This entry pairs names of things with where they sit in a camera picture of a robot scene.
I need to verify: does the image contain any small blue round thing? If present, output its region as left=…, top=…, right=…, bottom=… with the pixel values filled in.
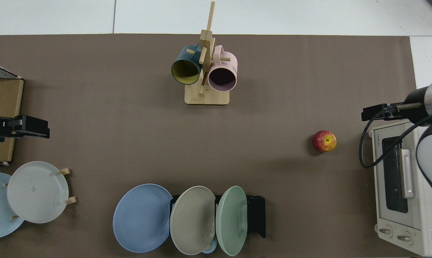
left=202, top=236, right=217, bottom=254

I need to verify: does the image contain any wooden cup stand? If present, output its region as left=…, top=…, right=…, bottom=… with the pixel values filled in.
left=184, top=1, right=230, bottom=106

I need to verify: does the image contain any green plate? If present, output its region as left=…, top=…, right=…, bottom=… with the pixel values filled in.
left=215, top=186, right=248, bottom=257

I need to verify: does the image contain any wooden peg plate rack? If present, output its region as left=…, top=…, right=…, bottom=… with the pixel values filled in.
left=3, top=168, right=77, bottom=220

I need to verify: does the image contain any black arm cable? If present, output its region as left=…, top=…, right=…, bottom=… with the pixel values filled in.
left=359, top=107, right=432, bottom=169

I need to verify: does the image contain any beige plate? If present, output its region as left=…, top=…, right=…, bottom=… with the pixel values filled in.
left=169, top=186, right=216, bottom=255

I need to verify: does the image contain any red yellow apple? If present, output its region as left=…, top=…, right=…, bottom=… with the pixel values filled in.
left=312, top=130, right=337, bottom=153

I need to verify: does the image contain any pale toaster oven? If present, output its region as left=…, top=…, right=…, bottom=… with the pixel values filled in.
left=368, top=120, right=432, bottom=257

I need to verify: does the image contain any black dish rack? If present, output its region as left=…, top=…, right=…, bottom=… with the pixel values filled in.
left=170, top=195, right=266, bottom=239

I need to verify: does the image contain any brown table cloth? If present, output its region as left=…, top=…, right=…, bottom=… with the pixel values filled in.
left=0, top=34, right=419, bottom=258

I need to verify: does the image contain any white plate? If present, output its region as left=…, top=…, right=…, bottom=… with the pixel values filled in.
left=6, top=161, right=69, bottom=224

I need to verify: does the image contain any pink cup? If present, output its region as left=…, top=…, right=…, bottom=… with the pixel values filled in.
left=207, top=45, right=238, bottom=92

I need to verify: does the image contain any dark teal cup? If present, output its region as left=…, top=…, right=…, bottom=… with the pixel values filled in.
left=171, top=44, right=202, bottom=86

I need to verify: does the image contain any wire basket with wooden floor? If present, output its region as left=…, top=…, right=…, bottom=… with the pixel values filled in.
left=0, top=62, right=24, bottom=166

